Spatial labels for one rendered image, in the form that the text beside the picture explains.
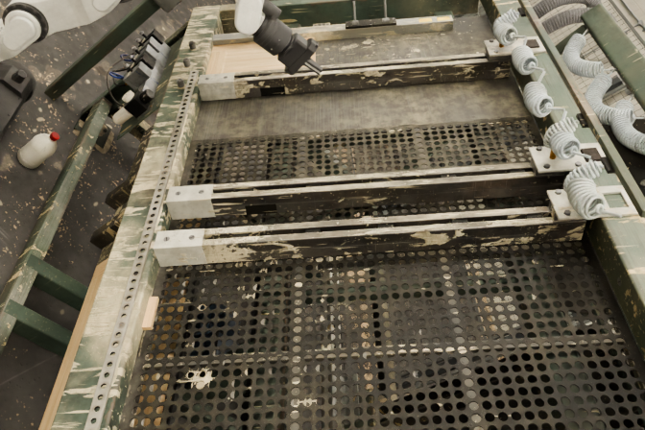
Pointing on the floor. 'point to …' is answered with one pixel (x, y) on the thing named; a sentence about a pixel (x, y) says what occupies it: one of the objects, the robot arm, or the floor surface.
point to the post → (102, 48)
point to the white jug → (37, 150)
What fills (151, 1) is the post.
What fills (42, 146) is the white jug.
